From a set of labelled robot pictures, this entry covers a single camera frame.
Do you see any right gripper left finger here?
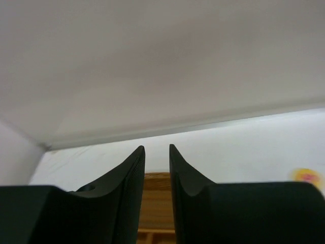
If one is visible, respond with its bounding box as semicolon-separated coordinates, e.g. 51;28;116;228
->
1;146;145;243

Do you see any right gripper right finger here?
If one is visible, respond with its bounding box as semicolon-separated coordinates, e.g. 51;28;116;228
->
169;145;324;243

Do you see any green label yellow cap bottle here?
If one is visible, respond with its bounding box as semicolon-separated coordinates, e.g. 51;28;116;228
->
290;168;324;191

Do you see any brown wicker divided basket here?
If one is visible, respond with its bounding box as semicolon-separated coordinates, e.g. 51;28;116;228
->
137;172;176;243

